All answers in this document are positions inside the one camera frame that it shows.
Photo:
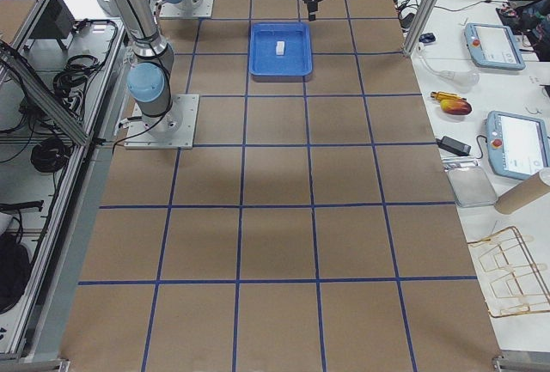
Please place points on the blue plastic tray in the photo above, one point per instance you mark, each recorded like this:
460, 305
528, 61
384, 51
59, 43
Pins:
297, 62

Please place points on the yellow screwdriver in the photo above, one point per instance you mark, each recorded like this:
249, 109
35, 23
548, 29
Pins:
442, 96

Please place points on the clear light bulb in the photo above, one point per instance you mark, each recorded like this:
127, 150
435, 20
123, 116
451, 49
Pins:
464, 79

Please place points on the red yellow mango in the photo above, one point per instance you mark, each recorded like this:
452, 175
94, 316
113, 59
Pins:
457, 107

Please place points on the teach pendant far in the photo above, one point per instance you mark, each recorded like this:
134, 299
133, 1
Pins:
493, 47

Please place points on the teach pendant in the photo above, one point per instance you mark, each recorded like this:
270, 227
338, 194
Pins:
518, 146
493, 47

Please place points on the black power adapter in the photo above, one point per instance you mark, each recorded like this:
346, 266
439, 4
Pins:
453, 146

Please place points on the clear plastic container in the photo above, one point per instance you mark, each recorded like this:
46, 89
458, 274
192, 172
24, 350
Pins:
471, 187

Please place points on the teach pendant near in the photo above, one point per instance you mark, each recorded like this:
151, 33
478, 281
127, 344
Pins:
518, 146

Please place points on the cardboard tube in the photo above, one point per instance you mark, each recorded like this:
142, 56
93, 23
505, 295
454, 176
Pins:
529, 190

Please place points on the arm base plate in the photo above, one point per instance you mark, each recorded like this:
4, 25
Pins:
176, 130
205, 11

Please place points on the aluminium frame post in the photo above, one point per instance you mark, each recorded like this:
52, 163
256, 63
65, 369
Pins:
418, 26

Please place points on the gold wire rack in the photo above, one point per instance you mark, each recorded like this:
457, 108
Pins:
512, 281

